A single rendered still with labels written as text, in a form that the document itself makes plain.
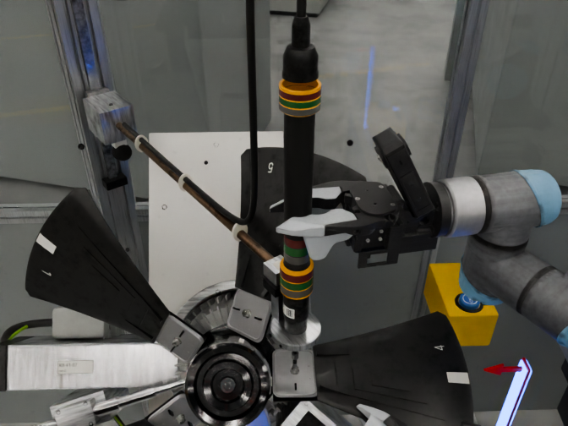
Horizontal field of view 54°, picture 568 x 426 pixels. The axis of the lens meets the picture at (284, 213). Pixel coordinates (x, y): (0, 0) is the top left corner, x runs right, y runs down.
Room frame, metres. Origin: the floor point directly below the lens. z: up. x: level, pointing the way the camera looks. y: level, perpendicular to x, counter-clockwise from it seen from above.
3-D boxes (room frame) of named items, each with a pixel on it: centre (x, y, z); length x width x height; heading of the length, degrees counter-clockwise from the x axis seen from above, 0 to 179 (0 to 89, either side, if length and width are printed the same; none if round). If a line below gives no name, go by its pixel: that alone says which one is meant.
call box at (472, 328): (0.84, -0.37, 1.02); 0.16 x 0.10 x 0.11; 2
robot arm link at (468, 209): (0.58, -0.21, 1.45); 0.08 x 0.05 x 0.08; 12
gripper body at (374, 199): (0.56, -0.14, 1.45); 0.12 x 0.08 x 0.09; 102
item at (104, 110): (1.04, 0.36, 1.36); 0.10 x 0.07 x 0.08; 37
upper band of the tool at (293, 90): (0.54, -0.02, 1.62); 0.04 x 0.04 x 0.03
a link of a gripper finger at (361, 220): (0.52, -0.08, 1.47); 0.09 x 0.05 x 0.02; 110
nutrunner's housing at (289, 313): (0.54, -0.02, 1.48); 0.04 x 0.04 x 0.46
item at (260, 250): (0.78, 0.17, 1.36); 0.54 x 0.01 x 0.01; 37
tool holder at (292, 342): (0.54, -0.01, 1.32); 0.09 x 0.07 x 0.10; 37
